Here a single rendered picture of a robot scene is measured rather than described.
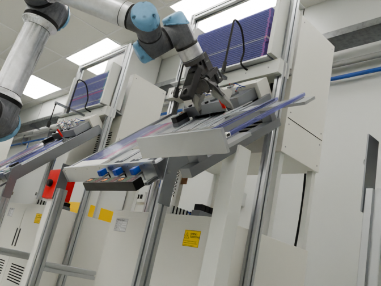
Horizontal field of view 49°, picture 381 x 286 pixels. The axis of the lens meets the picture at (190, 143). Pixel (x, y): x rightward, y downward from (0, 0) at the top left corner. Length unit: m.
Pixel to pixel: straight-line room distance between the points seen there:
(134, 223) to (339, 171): 1.83
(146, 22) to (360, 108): 2.47
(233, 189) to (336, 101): 2.39
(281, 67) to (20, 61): 1.09
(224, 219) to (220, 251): 0.09
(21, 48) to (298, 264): 1.44
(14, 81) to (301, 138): 1.29
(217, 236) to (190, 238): 0.40
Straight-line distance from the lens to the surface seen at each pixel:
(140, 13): 1.22
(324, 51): 2.36
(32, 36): 1.45
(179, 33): 1.35
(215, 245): 1.26
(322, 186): 3.35
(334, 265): 3.17
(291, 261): 1.98
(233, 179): 1.28
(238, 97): 1.80
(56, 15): 1.49
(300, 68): 2.14
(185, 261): 1.65
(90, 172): 1.79
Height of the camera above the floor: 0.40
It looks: 17 degrees up
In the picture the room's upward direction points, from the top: 13 degrees clockwise
